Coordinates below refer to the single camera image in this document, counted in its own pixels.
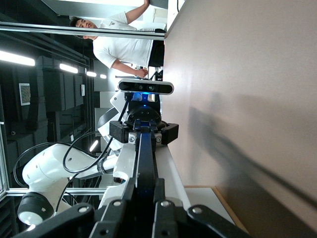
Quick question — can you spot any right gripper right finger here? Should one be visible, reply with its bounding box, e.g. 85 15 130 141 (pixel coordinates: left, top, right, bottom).
151 178 179 238

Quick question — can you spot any wooden drawer cabinet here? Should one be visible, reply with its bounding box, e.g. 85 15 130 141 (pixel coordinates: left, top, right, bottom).
184 185 251 235

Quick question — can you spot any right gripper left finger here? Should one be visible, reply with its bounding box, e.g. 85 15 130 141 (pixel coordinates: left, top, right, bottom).
89 177 137 238

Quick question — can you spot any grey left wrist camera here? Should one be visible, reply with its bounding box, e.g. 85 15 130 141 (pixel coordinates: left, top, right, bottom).
118 79 174 96

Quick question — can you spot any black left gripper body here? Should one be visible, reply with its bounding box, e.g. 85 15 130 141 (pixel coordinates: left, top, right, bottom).
124 105 165 135

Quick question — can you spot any person in white t-shirt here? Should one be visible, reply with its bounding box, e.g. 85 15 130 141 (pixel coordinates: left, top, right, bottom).
69 0 166 79

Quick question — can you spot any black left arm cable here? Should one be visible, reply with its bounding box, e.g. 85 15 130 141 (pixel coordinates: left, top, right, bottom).
13 99 129 216

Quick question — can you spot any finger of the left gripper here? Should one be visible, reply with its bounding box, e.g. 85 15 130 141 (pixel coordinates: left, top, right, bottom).
155 122 180 145
109 120 137 145

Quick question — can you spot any brown table cover sheet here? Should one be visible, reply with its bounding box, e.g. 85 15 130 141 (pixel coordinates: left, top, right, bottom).
163 0 317 238

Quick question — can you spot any aluminium frame bar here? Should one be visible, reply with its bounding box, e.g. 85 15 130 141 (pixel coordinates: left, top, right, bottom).
0 21 165 41

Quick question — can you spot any white vent grille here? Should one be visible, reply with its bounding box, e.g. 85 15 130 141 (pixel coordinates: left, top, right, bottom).
19 83 31 107

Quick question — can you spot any aluminium frame post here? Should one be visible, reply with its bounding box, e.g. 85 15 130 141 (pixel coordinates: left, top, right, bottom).
0 123 10 196

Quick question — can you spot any black drawer handle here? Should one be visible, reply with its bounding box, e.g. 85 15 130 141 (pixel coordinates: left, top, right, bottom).
135 132 159 201

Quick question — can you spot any white drawer without handle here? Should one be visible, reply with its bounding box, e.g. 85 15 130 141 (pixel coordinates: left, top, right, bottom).
184 187 236 225

